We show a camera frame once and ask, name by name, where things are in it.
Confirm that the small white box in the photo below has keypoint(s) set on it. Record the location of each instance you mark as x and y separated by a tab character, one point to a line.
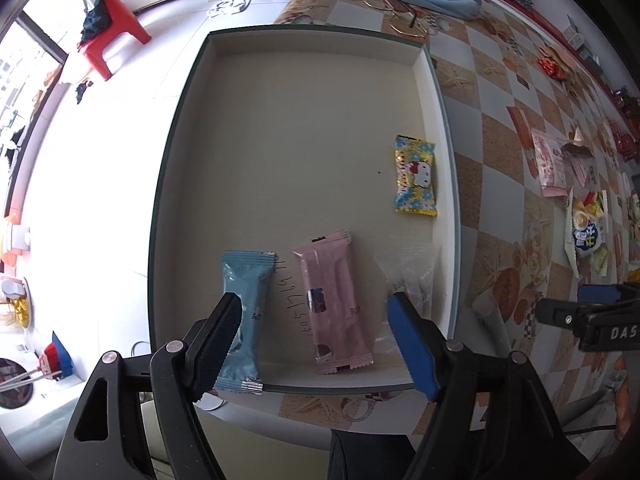
576	32

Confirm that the checkered patterned tablecloth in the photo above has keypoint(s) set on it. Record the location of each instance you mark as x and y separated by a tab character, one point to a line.
505	125

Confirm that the shallow white cardboard box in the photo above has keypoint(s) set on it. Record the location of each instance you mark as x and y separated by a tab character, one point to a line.
300	160

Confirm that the red and blue broom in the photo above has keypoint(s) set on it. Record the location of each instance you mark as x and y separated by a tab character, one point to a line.
55	355

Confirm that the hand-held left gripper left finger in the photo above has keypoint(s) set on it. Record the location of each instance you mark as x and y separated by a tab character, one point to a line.
226	332

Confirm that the white cloth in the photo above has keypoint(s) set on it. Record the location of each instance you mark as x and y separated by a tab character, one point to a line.
230	4

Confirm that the clear plastic snack packet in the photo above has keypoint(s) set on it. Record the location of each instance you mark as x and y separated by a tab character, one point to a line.
415	270

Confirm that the yellow cartoon candy packet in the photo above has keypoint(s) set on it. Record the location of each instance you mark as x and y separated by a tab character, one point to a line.
414	175

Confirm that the red foil candy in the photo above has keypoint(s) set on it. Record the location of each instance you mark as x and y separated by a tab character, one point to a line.
550	67

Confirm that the dark clothing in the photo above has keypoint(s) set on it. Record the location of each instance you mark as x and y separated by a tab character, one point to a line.
370	457

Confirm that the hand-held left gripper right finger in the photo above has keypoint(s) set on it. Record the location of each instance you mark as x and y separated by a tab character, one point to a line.
411	342

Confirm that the white snack bag blue label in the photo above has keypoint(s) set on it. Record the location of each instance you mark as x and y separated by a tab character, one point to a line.
585	235

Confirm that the red plastic stool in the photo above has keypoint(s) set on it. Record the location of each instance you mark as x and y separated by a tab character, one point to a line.
117	25

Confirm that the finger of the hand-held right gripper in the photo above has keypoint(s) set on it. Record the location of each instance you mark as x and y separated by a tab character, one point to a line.
562	315
600	293

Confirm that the pink snack packet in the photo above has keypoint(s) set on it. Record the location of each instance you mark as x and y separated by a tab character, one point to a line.
330	270

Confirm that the pink printed snack bag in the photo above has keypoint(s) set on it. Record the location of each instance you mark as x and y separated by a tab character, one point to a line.
549	160

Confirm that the dark cloth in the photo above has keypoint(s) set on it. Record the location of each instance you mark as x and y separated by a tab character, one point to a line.
95	20

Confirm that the light blue snack packet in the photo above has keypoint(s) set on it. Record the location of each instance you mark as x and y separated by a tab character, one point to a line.
250	280

